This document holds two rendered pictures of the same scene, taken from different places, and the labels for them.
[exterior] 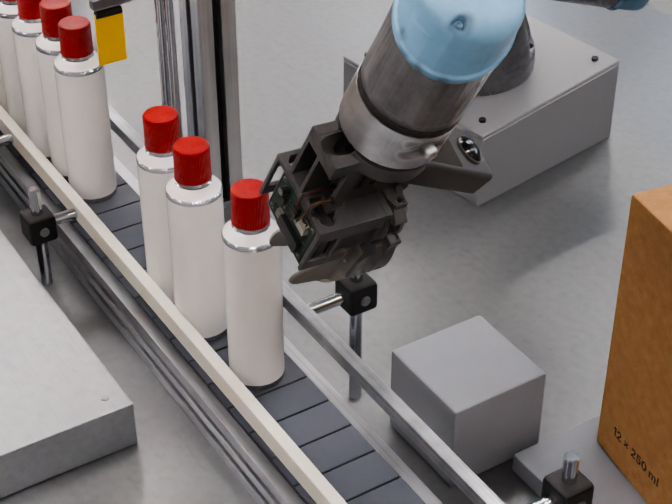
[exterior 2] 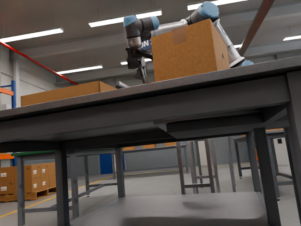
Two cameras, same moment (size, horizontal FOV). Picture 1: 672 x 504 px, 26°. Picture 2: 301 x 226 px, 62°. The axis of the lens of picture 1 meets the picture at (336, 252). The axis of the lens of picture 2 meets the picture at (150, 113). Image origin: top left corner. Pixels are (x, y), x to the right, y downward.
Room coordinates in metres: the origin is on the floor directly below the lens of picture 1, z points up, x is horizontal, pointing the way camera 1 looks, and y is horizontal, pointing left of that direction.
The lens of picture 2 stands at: (0.06, -1.04, 0.68)
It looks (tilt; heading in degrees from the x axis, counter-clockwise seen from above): 9 degrees up; 50
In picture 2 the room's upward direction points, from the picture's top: 6 degrees counter-clockwise
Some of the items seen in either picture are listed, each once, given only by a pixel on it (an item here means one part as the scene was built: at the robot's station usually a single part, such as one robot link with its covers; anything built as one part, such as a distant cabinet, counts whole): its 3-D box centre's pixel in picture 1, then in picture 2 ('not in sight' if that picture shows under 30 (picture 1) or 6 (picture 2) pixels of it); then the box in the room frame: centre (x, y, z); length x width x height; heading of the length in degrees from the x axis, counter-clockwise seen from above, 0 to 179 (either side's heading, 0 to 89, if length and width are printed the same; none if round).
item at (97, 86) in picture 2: not in sight; (88, 103); (0.43, -0.29, 0.85); 0.30 x 0.26 x 0.04; 32
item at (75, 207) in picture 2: not in sight; (82, 177); (1.61, 2.39, 0.40); 1.90 x 0.75 x 0.80; 41
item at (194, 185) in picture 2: not in sight; (198, 163); (2.47, 0.98, 0.47); 1.17 x 0.36 x 0.95; 32
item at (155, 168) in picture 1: (168, 206); not in sight; (1.15, 0.16, 0.98); 0.05 x 0.05 x 0.20
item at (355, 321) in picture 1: (336, 337); not in sight; (1.04, 0.00, 0.91); 0.07 x 0.03 x 0.17; 122
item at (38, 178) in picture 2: not in sight; (20, 181); (1.34, 4.74, 0.32); 1.20 x 0.83 x 0.64; 130
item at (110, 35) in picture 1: (110, 35); not in sight; (1.28, 0.22, 1.09); 0.03 x 0.01 x 0.06; 122
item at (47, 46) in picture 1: (65, 88); not in sight; (1.38, 0.29, 0.98); 0.05 x 0.05 x 0.20
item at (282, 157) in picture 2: not in sight; (286, 141); (7.03, 1.76, 0.61); 0.70 x 0.60 x 1.22; 53
